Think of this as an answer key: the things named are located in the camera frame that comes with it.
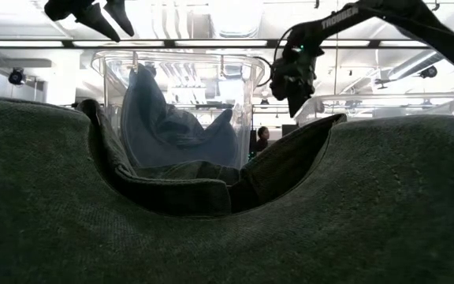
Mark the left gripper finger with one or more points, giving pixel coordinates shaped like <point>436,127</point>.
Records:
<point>118,12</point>
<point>97,21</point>

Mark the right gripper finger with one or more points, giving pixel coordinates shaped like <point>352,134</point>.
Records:
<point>297,104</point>

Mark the blue denim cap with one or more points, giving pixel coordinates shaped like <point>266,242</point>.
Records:
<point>148,130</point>

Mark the dark green cap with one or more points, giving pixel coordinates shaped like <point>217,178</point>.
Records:
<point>227,244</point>

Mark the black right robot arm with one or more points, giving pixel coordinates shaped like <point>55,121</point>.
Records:
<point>408,16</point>

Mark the tall clear plastic container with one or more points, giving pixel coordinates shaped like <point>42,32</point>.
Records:
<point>246,98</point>

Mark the low clear plastic container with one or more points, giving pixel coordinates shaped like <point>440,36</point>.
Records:
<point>369,106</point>

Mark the black monitor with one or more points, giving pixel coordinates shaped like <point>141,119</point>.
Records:
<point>290,130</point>

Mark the thin hanging pole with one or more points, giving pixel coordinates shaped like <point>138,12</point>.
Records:
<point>336,67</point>

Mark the person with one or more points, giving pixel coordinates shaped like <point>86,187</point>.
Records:
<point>262,136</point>

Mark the white ceiling air duct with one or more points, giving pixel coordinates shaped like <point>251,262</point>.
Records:
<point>237,19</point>

